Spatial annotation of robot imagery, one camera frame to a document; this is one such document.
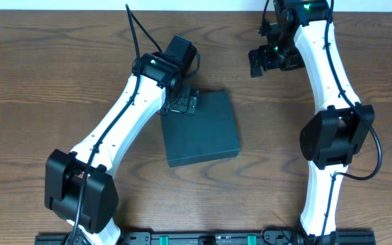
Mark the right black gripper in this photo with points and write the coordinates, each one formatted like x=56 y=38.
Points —
x=263 y=52

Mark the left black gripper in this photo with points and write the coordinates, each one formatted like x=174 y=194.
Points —
x=185 y=102

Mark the dark green box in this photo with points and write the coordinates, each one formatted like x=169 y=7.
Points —
x=210 y=134

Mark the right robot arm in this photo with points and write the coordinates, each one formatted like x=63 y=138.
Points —
x=303 y=36

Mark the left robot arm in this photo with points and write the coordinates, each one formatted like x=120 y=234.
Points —
x=79 y=185

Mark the black mounting rail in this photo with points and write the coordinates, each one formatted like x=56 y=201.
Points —
x=216 y=239

